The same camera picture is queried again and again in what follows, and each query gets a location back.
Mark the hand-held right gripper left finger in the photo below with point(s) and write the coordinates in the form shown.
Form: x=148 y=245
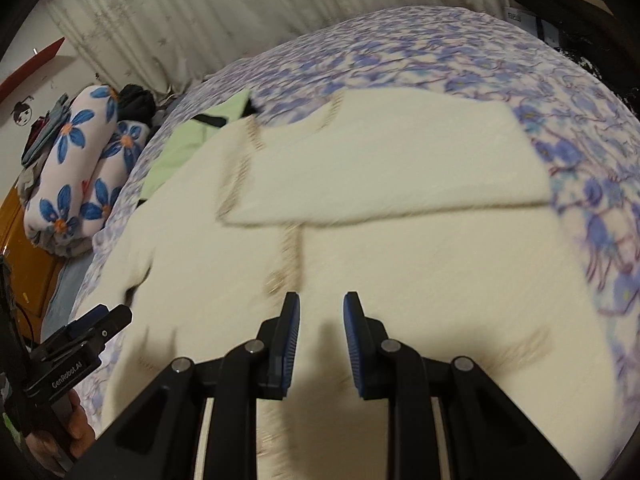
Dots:
x=289 y=340

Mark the white cardboard box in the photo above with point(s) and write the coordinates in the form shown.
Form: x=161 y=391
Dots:
x=530 y=22

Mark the large rolled blue-flower quilt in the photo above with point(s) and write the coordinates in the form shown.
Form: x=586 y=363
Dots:
x=75 y=150

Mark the red wall board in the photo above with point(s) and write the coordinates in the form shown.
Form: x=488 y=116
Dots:
x=30 y=72

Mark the dark clothes pile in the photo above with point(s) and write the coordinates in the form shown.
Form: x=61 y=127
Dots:
x=134 y=102

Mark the cartoon wall sticker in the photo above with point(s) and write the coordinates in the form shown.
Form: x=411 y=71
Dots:
x=21 y=111

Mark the cream knit sweater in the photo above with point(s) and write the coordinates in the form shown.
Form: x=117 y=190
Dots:
x=400 y=170

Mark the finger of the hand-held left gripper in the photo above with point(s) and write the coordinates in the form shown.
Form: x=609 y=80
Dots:
x=116 y=321
x=87 y=321

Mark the light green garment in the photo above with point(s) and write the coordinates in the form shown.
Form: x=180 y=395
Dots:
x=185 y=145

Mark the small rolled blue-flower quilt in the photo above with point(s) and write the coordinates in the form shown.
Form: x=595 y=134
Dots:
x=122 y=152

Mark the white patterned curtain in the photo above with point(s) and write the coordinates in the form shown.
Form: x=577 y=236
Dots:
x=200 y=10

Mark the person's left hand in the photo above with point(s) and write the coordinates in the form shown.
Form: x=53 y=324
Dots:
x=80 y=425

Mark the wooden cabinet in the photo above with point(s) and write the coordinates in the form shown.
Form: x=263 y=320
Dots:
x=25 y=260

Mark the black bags under shelf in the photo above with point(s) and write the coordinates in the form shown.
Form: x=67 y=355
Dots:
x=585 y=35

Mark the purple floral fleece blanket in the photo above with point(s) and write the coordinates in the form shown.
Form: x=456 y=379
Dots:
x=400 y=50

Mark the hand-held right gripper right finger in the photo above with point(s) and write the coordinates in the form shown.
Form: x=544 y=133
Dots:
x=352 y=345

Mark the pile of grey and red clothes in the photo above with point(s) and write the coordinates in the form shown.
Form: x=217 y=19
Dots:
x=45 y=130

